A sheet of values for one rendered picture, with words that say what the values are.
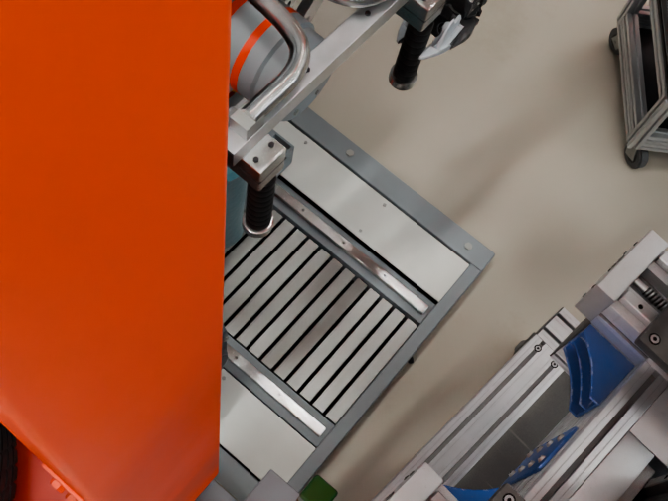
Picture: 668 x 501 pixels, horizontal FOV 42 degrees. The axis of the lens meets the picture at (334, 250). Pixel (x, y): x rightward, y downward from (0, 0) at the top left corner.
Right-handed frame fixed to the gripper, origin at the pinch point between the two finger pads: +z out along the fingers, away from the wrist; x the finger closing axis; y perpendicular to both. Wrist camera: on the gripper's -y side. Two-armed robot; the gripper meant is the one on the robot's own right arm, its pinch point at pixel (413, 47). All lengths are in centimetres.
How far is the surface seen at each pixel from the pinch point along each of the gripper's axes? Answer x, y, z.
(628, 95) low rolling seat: 27, -71, -79
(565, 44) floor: 5, -83, -92
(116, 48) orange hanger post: 17, 81, 66
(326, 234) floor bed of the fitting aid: -6, -75, 0
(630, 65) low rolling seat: 23, -68, -85
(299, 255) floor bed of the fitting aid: -7, -77, 7
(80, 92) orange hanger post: 17, 80, 68
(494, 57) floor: -7, -83, -74
